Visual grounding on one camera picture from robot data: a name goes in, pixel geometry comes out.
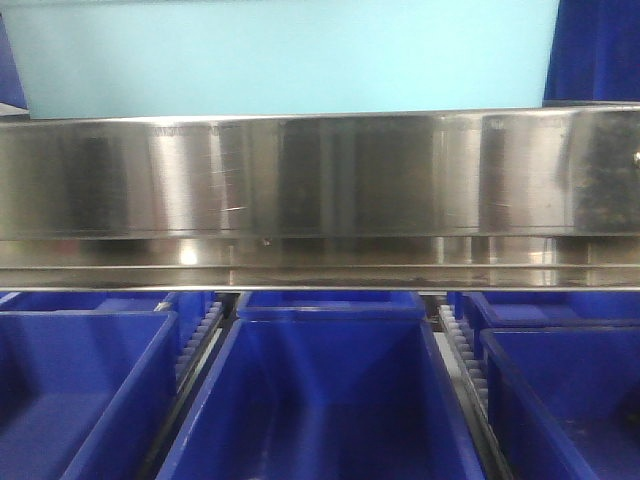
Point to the light blue plastic bin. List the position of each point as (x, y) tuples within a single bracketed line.
[(146, 58)]

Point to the dark blue bin rear centre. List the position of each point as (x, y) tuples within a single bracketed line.
[(330, 305)]

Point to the dark blue bin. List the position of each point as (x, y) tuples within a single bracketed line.
[(563, 403), (325, 399), (528, 309), (83, 394), (595, 52), (330, 305), (11, 89), (191, 307)]

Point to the dark blue bin rear left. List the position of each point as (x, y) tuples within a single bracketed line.
[(191, 307)]

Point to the dark blue bin lower centre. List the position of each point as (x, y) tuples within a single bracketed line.
[(325, 399)]

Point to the white roller track left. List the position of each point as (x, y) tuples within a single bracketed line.
[(187, 358)]

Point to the white roller track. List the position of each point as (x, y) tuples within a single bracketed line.
[(459, 338), (187, 358)]

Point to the white roller track centre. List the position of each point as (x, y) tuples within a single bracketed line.
[(459, 338)]

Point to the dark blue bin rear right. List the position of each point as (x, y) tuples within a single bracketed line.
[(528, 309)]

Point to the dark blue bin lower left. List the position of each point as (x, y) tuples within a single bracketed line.
[(83, 394)]

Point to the dark blue bin lower right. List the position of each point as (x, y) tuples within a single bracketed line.
[(563, 403)]

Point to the dark blue bin upper right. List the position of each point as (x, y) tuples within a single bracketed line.
[(595, 52)]

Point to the dark blue bin upper left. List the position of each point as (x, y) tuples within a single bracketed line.
[(11, 89)]

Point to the stainless steel shelf rail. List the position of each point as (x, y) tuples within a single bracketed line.
[(507, 199)]

